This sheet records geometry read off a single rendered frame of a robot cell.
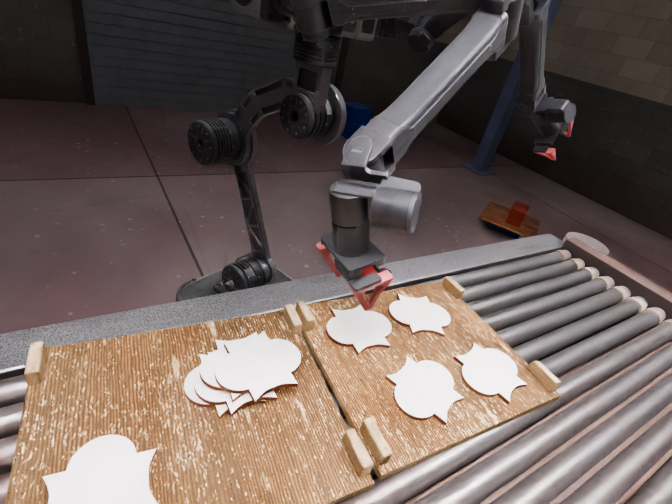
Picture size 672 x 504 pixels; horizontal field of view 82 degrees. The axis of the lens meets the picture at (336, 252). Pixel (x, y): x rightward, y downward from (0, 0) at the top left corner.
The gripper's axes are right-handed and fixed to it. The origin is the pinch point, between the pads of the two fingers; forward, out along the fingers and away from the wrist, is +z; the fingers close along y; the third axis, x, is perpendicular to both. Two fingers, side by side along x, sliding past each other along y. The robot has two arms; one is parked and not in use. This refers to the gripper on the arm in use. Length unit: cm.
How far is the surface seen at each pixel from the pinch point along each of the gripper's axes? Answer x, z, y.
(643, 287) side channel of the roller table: -92, 38, -9
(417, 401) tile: -2.1, 13.0, -16.8
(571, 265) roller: -83, 38, 8
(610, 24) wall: -505, 45, 275
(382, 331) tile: -5.3, 13.3, -1.4
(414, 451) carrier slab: 3.3, 12.7, -23.2
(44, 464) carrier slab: 46.6, -0.2, -7.4
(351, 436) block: 11.4, 7.5, -19.0
